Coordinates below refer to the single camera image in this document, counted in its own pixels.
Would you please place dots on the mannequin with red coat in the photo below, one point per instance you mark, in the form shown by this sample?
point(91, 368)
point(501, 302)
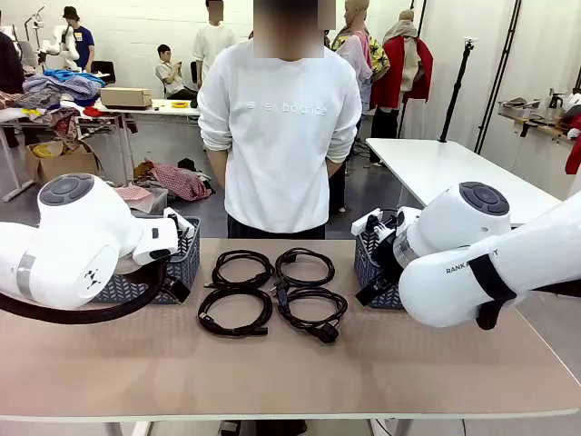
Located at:
point(404, 72)

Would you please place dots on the person's left forearm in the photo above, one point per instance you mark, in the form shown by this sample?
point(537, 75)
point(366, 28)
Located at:
point(335, 169)

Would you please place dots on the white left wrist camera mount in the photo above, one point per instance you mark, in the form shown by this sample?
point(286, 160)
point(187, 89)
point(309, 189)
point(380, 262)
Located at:
point(172, 218)

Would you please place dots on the person's right forearm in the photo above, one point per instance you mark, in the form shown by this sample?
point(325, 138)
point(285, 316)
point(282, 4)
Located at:
point(217, 168)

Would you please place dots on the pink checked cloth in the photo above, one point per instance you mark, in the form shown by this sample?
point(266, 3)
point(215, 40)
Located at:
point(131, 192)

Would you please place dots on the blue-grey plastic basket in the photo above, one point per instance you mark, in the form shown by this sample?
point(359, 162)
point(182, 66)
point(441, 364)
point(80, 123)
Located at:
point(365, 265)
point(190, 263)

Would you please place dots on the black tripod stand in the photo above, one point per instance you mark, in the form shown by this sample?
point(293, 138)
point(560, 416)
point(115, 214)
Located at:
point(456, 95)

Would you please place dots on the small white robot arm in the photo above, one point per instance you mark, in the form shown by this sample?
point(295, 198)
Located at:
point(61, 45)

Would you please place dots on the open cardboard box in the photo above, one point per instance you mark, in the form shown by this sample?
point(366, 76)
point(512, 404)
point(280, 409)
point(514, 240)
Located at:
point(68, 165)

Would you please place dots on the long white table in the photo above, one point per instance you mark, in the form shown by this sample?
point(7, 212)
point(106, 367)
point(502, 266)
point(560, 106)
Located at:
point(150, 111)

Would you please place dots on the yellow tape roll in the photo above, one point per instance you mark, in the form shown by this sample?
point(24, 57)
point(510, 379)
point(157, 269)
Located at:
point(180, 105)

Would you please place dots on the person in blue shirt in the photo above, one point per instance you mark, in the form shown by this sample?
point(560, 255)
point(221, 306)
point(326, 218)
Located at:
point(81, 43)

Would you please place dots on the black chair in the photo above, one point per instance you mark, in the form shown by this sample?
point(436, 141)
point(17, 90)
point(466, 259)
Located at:
point(101, 72)

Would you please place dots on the white side table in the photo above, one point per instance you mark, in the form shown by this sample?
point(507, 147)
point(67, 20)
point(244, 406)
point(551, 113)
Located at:
point(454, 168)

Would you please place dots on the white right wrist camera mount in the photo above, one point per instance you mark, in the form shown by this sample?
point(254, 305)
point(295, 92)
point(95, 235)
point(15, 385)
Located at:
point(365, 222)

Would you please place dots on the standing person in white t-shirt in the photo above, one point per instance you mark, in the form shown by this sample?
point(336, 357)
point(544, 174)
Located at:
point(213, 45)

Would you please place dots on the red hanging cloth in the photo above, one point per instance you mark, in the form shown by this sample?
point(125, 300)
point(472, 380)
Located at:
point(574, 150)

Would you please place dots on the red checked clothes heap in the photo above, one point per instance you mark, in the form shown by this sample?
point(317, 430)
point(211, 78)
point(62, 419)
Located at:
point(179, 179)

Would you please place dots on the person in dark clothes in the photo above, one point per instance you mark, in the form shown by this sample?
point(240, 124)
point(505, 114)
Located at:
point(9, 59)

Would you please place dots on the wall shelf with items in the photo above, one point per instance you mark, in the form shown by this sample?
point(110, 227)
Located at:
point(531, 111)

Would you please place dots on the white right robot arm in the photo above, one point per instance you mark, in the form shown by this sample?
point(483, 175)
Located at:
point(454, 281)

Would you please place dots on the flat cardboard box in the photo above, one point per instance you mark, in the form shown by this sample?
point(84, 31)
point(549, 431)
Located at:
point(125, 96)

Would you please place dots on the seated person with phone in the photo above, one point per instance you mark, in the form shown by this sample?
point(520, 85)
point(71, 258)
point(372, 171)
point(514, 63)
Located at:
point(170, 75)

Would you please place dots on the person in white sweatshirt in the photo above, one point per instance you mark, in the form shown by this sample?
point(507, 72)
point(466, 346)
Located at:
point(277, 159)

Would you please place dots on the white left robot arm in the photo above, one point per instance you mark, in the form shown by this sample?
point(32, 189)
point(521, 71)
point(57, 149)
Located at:
point(68, 254)

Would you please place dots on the black double pole stand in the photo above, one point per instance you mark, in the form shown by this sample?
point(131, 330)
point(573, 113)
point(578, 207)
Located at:
point(495, 77)

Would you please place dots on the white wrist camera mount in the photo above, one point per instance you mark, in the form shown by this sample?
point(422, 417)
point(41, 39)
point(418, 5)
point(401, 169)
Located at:
point(365, 222)
point(172, 218)

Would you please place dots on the pile of colourful clothes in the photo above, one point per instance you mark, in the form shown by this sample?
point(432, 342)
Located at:
point(59, 88)

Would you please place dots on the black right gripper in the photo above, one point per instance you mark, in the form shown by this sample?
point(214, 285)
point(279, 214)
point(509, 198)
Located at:
point(386, 263)

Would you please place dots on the clear plastic bin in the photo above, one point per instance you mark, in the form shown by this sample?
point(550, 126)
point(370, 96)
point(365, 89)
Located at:
point(152, 202)

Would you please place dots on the mannequin with colourful shirts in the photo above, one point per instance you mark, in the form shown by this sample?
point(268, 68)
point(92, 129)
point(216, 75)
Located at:
point(363, 59)

